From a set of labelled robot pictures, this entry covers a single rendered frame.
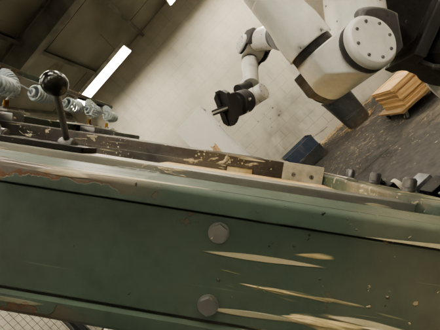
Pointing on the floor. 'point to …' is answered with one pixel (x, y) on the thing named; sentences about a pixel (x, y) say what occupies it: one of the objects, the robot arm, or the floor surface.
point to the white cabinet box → (208, 133)
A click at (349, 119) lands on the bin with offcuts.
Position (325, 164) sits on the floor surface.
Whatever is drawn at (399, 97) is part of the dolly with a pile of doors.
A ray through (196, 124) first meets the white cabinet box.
